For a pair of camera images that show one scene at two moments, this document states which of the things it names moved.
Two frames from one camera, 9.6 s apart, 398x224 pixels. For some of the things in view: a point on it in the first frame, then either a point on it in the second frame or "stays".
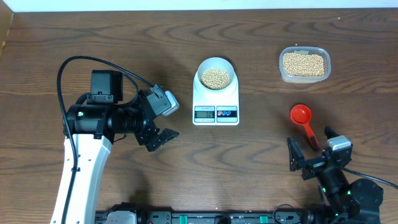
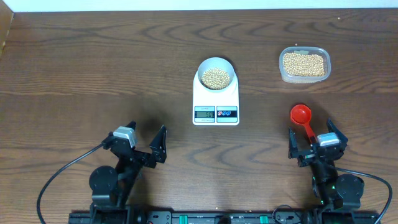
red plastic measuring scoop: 301,114 stays
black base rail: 206,216 stays
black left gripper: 145,135 to 158,150
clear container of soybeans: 303,64 stays
